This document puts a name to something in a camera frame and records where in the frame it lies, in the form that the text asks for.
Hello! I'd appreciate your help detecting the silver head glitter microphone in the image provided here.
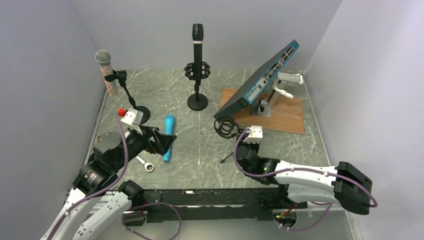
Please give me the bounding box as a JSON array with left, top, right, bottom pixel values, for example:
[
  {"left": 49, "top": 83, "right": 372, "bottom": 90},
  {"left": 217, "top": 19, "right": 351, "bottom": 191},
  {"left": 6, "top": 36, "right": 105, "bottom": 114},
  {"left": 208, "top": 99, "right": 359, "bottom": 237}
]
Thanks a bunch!
[{"left": 95, "top": 49, "right": 118, "bottom": 97}]

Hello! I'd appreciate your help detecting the grey metal bracket stand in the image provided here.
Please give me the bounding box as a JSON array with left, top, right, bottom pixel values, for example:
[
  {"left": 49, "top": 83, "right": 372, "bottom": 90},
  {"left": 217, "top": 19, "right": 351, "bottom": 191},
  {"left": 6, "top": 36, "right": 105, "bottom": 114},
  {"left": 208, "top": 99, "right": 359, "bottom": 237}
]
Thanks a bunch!
[{"left": 250, "top": 72, "right": 304, "bottom": 118}]

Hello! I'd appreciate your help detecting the silver ratchet wrench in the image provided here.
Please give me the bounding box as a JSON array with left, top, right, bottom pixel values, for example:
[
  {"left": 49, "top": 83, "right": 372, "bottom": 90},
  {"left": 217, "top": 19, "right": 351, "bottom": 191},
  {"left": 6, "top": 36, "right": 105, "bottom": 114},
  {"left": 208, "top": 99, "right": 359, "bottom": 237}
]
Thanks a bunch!
[{"left": 135, "top": 155, "right": 155, "bottom": 173}]

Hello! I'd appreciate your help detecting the black round base stand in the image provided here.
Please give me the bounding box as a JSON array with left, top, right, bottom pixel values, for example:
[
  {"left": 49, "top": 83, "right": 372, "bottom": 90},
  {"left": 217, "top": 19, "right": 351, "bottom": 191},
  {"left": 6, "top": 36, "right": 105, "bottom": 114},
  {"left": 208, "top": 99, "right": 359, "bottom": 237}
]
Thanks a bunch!
[{"left": 184, "top": 61, "right": 211, "bottom": 111}]

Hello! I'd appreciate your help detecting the wooden board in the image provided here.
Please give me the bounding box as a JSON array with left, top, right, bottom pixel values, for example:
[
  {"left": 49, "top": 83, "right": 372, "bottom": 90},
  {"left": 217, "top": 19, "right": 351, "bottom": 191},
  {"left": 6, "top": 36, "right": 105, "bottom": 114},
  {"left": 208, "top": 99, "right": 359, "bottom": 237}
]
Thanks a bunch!
[{"left": 218, "top": 88, "right": 305, "bottom": 135}]

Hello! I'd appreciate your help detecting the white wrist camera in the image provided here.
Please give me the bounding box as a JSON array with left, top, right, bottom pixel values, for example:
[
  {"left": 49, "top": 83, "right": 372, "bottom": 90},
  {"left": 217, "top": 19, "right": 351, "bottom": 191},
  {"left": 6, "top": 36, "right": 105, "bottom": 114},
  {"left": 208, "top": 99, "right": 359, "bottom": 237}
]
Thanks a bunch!
[
  {"left": 243, "top": 125, "right": 263, "bottom": 144},
  {"left": 118, "top": 108, "right": 144, "bottom": 134}
]

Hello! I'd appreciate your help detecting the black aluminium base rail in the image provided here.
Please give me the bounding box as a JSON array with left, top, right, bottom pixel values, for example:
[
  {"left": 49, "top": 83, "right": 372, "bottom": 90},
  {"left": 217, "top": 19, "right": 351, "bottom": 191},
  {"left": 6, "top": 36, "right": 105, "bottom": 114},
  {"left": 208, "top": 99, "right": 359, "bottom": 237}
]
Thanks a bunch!
[{"left": 143, "top": 188, "right": 309, "bottom": 223}]

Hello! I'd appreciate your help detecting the black tripod shock mount stand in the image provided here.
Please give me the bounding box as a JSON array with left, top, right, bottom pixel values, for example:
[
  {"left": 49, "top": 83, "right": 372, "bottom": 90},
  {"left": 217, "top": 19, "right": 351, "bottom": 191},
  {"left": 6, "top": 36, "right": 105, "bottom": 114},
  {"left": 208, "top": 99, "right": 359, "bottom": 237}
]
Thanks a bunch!
[{"left": 213, "top": 116, "right": 249, "bottom": 148}]

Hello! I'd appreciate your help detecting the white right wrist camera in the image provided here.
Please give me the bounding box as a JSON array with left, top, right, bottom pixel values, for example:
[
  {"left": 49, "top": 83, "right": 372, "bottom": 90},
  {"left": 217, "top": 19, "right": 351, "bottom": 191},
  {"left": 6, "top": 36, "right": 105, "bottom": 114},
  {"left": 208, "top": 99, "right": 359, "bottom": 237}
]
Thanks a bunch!
[{"left": 243, "top": 125, "right": 263, "bottom": 144}]

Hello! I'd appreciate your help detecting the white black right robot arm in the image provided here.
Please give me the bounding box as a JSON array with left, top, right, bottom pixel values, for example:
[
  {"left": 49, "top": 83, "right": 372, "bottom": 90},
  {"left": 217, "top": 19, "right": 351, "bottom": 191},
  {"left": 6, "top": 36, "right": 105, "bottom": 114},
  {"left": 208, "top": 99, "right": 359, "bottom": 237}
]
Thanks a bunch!
[{"left": 233, "top": 143, "right": 378, "bottom": 215}]

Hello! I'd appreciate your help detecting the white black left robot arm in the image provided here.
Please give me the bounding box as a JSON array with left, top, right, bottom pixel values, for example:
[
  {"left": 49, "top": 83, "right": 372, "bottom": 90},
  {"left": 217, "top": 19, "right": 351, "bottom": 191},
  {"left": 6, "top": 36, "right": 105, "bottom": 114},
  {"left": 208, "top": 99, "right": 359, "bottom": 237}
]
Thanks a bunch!
[{"left": 42, "top": 126, "right": 177, "bottom": 240}]

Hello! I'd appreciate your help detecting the blue microphone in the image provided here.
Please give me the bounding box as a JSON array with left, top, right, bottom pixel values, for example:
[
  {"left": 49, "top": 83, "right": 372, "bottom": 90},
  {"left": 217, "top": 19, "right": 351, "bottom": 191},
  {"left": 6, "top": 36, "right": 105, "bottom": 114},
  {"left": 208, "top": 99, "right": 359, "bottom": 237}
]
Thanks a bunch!
[{"left": 162, "top": 114, "right": 176, "bottom": 164}]

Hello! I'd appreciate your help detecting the black microphone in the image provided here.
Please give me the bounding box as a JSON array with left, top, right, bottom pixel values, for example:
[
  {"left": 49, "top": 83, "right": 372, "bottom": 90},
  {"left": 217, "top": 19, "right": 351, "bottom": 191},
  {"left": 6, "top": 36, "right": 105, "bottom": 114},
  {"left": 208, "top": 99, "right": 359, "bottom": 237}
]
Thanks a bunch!
[{"left": 192, "top": 23, "right": 204, "bottom": 79}]

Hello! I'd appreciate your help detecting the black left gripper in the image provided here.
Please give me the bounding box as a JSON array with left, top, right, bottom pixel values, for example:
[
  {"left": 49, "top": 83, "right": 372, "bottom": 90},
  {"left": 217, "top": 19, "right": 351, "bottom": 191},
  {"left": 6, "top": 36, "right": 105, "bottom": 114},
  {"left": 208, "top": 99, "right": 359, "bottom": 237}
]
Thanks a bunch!
[{"left": 112, "top": 122, "right": 177, "bottom": 171}]

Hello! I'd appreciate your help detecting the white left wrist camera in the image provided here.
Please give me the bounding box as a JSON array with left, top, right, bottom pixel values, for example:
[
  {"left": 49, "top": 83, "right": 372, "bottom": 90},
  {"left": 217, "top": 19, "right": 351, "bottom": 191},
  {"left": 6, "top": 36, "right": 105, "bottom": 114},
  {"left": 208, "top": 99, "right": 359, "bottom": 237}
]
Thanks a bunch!
[{"left": 118, "top": 108, "right": 144, "bottom": 134}]

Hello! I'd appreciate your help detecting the blue network switch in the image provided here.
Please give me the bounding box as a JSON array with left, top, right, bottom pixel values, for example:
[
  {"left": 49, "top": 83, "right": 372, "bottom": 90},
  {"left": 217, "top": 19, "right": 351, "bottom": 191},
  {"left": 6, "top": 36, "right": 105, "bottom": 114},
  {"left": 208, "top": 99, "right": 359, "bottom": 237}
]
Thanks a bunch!
[{"left": 213, "top": 40, "right": 300, "bottom": 120}]

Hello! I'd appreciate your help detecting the black clip microphone stand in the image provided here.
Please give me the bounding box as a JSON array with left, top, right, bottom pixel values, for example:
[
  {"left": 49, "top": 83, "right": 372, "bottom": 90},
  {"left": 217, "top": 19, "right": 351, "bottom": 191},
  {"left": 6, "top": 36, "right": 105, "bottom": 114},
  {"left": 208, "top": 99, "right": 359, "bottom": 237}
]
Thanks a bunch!
[{"left": 104, "top": 70, "right": 151, "bottom": 124}]

